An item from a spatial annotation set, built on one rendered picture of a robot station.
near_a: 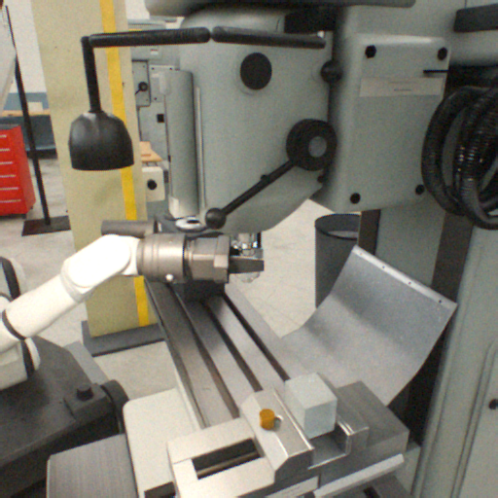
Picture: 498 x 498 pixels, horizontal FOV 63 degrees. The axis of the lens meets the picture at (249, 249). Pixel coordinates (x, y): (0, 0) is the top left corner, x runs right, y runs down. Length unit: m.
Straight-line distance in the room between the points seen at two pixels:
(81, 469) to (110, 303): 1.74
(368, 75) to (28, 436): 1.27
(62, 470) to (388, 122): 0.92
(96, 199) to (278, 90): 1.93
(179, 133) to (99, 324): 2.21
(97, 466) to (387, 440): 0.61
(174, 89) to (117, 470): 0.76
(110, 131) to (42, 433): 1.08
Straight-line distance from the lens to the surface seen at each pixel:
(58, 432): 1.42
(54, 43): 2.34
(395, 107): 0.67
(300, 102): 0.60
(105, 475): 1.01
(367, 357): 0.96
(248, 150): 0.58
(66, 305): 0.78
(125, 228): 0.77
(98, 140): 0.49
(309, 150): 0.58
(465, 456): 1.14
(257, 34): 0.44
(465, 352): 0.94
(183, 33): 0.43
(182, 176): 0.64
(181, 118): 0.62
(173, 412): 0.96
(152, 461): 0.89
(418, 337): 0.91
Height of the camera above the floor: 1.55
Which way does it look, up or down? 23 degrees down
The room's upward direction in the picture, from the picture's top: straight up
